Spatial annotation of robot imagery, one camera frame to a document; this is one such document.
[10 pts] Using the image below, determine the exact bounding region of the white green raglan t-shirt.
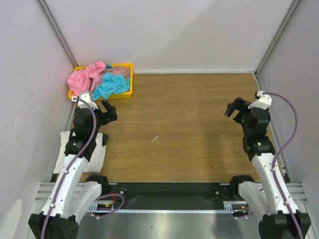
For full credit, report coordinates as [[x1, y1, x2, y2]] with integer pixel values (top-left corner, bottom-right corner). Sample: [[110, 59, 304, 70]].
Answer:
[[53, 131, 108, 174]]

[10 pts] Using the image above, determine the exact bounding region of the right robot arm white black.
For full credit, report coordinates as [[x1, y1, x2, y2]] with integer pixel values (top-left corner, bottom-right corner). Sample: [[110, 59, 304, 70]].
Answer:
[[225, 96, 311, 239]]

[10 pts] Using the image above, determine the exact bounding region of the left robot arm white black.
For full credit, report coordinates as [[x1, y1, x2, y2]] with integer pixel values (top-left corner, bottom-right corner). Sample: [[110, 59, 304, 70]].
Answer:
[[28, 98, 118, 239]]

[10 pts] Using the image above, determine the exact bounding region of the yellow plastic bin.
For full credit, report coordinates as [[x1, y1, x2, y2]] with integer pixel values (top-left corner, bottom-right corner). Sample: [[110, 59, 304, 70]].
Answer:
[[68, 63, 133, 101]]

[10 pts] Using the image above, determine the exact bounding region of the cyan t-shirt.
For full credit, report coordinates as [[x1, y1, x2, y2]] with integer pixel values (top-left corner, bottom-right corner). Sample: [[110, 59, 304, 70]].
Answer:
[[93, 72, 131, 101]]

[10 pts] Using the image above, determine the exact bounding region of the pink t-shirt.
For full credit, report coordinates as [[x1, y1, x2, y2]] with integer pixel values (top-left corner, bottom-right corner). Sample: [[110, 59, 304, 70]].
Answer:
[[67, 61, 106, 96]]

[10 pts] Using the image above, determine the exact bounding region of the mauve t-shirt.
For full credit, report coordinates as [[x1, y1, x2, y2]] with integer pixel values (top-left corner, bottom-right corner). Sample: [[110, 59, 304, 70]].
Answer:
[[102, 66, 131, 79]]

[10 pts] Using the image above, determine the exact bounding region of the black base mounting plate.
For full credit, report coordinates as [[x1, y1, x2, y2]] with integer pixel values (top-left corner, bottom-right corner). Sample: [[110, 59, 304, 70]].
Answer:
[[101, 182, 250, 210]]

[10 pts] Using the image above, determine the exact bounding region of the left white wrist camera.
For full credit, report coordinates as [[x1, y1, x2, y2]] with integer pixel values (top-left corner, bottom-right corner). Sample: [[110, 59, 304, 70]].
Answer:
[[71, 91, 98, 110]]

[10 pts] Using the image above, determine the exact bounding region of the white slotted cable duct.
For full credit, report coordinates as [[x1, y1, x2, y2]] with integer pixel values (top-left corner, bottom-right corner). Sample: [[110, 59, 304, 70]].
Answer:
[[87, 201, 249, 214]]

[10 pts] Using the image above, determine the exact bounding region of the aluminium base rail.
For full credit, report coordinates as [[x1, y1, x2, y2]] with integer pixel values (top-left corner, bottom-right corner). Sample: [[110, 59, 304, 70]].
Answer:
[[36, 182, 307, 203]]

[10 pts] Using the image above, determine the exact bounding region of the right aluminium frame post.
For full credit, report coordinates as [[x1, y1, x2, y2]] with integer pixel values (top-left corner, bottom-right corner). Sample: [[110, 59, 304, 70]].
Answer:
[[255, 0, 302, 73]]

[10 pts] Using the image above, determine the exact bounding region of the aluminium frame post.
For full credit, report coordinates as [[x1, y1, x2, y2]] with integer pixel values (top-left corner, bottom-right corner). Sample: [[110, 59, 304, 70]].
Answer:
[[255, 0, 302, 73], [36, 0, 79, 68]]

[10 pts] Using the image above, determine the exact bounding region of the left aluminium frame post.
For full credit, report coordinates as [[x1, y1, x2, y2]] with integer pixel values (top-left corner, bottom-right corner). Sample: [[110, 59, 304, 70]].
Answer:
[[36, 0, 79, 68]]

